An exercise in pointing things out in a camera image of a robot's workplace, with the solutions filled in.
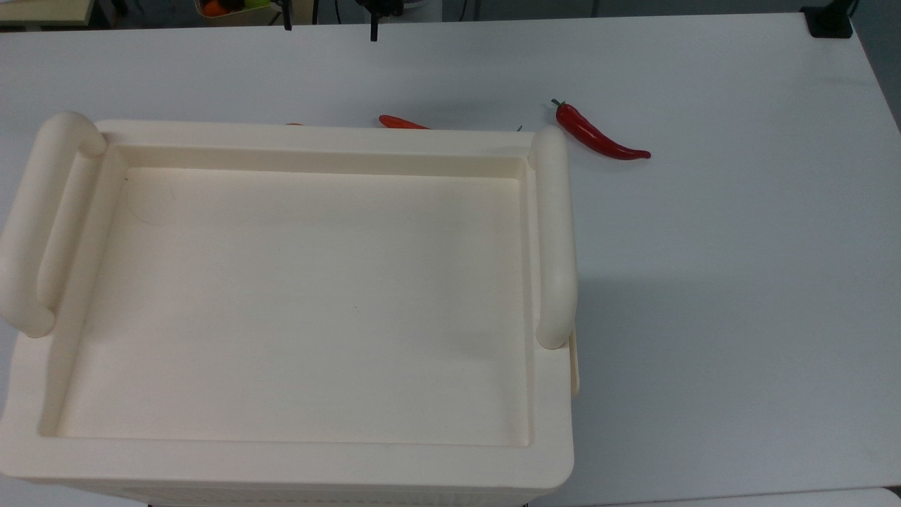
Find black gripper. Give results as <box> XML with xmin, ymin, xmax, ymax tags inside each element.
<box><xmin>354</xmin><ymin>0</ymin><xmax>407</xmax><ymax>42</ymax></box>

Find light wooden side table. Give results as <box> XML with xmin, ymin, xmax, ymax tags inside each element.
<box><xmin>0</xmin><ymin>0</ymin><xmax>97</xmax><ymax>30</ymax></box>

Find black table clamp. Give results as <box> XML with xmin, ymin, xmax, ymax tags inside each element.
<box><xmin>801</xmin><ymin>0</ymin><xmax>856</xmax><ymax>39</ymax></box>

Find bowl of toy fruit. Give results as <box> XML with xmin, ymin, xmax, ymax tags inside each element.
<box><xmin>195</xmin><ymin>0</ymin><xmax>274</xmax><ymax>19</ymax></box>

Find cream cabinet top handle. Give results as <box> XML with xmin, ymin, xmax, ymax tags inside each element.
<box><xmin>528</xmin><ymin>125</ymin><xmax>579</xmax><ymax>351</ymax></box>
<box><xmin>0</xmin><ymin>111</ymin><xmax>108</xmax><ymax>339</ymax></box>

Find cream plastic cabinet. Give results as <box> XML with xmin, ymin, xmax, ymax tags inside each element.
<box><xmin>0</xmin><ymin>111</ymin><xmax>581</xmax><ymax>507</ymax></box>

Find red chili pepper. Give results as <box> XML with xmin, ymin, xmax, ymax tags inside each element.
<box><xmin>551</xmin><ymin>99</ymin><xmax>652</xmax><ymax>161</ymax></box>

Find orange toy carrot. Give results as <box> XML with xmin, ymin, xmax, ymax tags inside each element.
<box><xmin>379</xmin><ymin>115</ymin><xmax>523</xmax><ymax>133</ymax></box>

